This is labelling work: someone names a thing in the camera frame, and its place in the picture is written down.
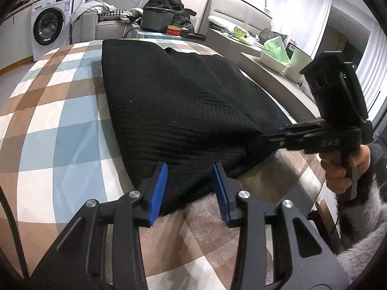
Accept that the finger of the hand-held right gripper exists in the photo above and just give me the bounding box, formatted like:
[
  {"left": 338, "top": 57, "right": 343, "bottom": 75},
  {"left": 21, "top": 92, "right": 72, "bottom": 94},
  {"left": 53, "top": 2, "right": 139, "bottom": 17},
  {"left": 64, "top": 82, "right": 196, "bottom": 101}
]
[{"left": 260, "top": 122, "right": 326, "bottom": 154}]

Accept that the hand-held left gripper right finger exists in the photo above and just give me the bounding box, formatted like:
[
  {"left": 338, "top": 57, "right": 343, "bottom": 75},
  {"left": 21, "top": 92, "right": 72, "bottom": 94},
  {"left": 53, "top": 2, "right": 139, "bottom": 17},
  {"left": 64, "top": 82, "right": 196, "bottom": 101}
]
[{"left": 212, "top": 162, "right": 357, "bottom": 290}]

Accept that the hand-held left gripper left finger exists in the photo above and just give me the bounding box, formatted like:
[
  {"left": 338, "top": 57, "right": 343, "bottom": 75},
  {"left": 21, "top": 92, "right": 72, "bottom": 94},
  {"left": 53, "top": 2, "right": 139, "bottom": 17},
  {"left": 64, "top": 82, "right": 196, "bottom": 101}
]
[{"left": 22, "top": 162, "right": 168, "bottom": 290}]

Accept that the black knit sweater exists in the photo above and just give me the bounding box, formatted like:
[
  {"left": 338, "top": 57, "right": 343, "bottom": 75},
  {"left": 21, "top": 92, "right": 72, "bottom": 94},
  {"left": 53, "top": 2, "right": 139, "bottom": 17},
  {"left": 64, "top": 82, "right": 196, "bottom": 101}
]
[{"left": 101, "top": 39, "right": 291, "bottom": 216}]

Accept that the person's right forearm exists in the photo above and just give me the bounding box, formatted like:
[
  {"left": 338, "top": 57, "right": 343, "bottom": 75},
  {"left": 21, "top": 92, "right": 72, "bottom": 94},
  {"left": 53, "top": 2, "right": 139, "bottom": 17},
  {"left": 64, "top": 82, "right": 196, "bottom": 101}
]
[{"left": 334, "top": 143, "right": 387, "bottom": 284}]

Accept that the pile of black clothes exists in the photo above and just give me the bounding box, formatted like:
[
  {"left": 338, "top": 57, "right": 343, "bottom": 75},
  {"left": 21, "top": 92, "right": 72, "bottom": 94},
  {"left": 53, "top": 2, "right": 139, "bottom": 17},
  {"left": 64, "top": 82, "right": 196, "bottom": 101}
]
[{"left": 143, "top": 0, "right": 197, "bottom": 31}]

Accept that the grey white clothes pile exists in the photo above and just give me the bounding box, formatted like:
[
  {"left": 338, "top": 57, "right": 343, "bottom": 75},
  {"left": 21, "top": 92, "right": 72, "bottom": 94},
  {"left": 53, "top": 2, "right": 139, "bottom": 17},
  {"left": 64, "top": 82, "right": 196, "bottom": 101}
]
[{"left": 71, "top": 0, "right": 127, "bottom": 22}]

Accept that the person's right hand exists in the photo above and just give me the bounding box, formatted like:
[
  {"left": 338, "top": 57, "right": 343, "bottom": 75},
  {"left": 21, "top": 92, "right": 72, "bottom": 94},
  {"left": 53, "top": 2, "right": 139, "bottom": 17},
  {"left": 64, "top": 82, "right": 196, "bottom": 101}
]
[{"left": 320, "top": 144, "right": 372, "bottom": 194}]

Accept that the tall white container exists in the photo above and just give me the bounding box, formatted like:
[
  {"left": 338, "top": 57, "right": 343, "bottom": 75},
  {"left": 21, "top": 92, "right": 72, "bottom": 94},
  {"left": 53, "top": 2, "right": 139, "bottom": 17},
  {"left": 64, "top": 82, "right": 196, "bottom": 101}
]
[{"left": 284, "top": 48, "right": 312, "bottom": 83}]

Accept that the light grey upholstered bench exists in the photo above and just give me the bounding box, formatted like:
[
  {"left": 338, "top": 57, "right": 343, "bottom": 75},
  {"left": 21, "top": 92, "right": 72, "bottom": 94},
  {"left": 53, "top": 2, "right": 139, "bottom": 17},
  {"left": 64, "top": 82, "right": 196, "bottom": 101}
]
[{"left": 208, "top": 0, "right": 322, "bottom": 121}]

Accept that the white basin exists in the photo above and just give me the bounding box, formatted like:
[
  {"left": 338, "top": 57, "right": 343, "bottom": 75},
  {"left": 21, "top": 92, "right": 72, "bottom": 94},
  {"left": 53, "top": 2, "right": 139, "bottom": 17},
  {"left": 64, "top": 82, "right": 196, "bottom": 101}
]
[{"left": 260, "top": 50, "right": 292, "bottom": 73}]

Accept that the green plastic bag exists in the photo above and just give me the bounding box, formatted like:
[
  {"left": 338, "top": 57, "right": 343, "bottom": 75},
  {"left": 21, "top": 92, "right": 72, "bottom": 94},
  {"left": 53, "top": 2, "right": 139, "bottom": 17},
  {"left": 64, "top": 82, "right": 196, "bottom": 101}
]
[{"left": 264, "top": 36, "right": 292, "bottom": 65}]

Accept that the white curtain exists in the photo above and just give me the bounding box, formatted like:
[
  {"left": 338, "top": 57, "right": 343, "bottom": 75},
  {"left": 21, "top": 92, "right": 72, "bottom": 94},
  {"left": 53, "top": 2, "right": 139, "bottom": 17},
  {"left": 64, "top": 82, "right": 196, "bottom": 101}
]
[{"left": 272, "top": 0, "right": 333, "bottom": 47}]

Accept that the yellow green item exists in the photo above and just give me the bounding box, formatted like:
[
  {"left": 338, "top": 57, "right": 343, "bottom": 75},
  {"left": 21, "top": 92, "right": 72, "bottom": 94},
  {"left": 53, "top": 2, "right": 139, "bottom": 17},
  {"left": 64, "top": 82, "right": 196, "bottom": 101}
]
[{"left": 233, "top": 27, "right": 250, "bottom": 44}]

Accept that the checked blanket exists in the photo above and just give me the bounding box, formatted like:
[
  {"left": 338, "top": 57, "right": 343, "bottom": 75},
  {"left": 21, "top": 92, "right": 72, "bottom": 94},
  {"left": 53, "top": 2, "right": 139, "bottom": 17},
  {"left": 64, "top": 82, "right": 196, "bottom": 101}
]
[{"left": 0, "top": 39, "right": 330, "bottom": 290}]

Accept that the black tray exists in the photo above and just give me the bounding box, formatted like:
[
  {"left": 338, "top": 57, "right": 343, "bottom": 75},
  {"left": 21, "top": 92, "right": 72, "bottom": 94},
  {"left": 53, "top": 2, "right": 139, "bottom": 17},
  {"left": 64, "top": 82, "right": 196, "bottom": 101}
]
[{"left": 180, "top": 31, "right": 208, "bottom": 43}]

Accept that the glass side table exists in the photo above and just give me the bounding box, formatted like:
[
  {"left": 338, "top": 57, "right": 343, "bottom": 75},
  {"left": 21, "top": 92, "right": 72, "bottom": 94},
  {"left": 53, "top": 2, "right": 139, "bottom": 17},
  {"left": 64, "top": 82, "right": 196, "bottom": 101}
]
[{"left": 127, "top": 29, "right": 209, "bottom": 46}]

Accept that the grey sofa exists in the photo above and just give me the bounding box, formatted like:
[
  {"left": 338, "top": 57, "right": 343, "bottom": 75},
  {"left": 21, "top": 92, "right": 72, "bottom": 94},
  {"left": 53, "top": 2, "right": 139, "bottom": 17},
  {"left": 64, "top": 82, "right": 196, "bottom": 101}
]
[{"left": 71, "top": 1, "right": 141, "bottom": 41}]

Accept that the white washing machine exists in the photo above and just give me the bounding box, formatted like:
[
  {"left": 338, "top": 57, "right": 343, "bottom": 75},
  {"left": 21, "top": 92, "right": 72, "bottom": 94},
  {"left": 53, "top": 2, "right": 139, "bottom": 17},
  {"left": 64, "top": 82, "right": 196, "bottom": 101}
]
[{"left": 32, "top": 0, "right": 74, "bottom": 61}]

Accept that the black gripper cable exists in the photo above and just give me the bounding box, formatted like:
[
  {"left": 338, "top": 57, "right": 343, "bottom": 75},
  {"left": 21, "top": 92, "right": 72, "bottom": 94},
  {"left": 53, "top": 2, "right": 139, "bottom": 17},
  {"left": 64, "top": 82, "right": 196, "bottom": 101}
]
[{"left": 0, "top": 184, "right": 31, "bottom": 278}]

